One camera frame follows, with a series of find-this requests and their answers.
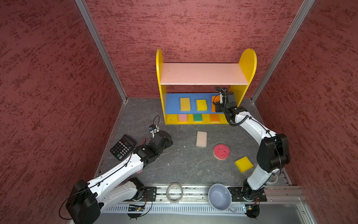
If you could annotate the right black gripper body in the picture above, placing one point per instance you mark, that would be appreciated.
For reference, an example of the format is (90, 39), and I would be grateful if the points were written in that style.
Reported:
(221, 108)

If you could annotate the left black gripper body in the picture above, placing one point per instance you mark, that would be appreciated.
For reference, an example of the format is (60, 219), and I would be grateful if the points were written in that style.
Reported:
(168, 143)

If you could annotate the orange sponge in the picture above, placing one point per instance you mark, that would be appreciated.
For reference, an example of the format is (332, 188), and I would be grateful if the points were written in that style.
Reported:
(213, 105)
(214, 118)

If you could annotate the small yellow square sponge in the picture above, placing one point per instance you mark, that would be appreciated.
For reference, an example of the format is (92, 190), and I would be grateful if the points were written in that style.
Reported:
(201, 105)

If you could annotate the green sponge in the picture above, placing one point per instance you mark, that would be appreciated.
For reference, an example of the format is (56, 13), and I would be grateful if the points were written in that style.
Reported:
(197, 118)

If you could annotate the beige white sponge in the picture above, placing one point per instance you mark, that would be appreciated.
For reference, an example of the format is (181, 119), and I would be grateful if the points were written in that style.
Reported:
(201, 140)

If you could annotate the long yellow sponge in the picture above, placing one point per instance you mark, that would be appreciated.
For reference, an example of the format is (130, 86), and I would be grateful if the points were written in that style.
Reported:
(185, 105)

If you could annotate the round pink smiley sponge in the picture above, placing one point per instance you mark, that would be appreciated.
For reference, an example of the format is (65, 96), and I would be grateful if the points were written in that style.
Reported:
(221, 152)

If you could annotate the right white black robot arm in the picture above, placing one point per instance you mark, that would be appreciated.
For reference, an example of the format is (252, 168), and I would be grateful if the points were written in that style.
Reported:
(273, 153)

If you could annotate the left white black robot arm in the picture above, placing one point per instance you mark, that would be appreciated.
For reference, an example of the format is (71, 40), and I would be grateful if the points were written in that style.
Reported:
(88, 200)

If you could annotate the yellow shelf pink blue boards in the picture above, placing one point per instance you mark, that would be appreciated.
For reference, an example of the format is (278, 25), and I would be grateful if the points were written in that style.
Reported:
(238, 76)

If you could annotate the black calculator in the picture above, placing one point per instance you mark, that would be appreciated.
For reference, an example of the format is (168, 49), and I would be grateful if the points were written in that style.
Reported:
(123, 148)

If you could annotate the clear tape roll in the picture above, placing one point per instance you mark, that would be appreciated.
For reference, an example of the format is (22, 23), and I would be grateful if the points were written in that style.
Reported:
(174, 193)

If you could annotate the lavender mug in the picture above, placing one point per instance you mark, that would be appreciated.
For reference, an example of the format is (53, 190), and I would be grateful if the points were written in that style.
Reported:
(220, 198)

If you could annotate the beige masking tape roll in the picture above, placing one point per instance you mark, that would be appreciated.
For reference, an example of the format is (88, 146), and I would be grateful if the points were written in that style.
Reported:
(273, 179)

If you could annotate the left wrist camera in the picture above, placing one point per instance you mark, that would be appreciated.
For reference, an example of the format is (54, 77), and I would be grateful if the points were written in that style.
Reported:
(153, 130)

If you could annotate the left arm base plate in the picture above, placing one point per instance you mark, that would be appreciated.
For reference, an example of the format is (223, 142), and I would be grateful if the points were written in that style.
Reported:
(145, 193)

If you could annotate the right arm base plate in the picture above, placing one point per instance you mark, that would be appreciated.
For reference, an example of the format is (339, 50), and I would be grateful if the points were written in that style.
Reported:
(238, 196)

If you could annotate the aluminium front rail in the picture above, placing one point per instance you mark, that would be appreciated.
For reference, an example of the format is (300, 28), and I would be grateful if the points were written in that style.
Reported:
(199, 194)

